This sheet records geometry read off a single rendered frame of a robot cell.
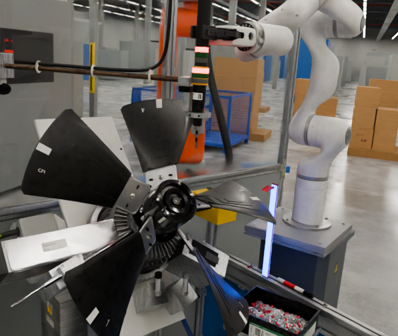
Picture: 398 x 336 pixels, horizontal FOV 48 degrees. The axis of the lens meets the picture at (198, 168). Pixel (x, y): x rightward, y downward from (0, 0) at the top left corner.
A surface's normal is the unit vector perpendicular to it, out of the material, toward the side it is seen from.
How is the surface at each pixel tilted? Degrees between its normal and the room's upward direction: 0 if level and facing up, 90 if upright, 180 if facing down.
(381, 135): 90
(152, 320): 50
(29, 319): 90
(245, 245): 90
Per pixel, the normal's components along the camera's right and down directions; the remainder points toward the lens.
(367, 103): -0.28, 0.22
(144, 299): -0.81, -0.01
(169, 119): -0.03, -0.50
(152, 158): -0.28, -0.39
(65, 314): 0.64, 0.22
